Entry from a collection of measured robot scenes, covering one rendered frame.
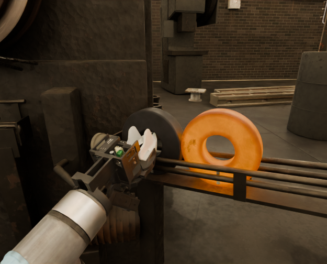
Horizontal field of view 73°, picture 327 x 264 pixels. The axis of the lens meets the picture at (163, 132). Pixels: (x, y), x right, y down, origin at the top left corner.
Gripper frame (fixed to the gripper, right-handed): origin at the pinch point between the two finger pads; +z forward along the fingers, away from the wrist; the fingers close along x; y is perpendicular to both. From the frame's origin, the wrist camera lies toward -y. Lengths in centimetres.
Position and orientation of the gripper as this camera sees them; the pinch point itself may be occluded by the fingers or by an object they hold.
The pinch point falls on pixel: (151, 139)
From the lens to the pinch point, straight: 50.8
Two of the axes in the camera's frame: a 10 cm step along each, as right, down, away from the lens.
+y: -1.4, -8.0, -5.8
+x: -8.8, -1.6, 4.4
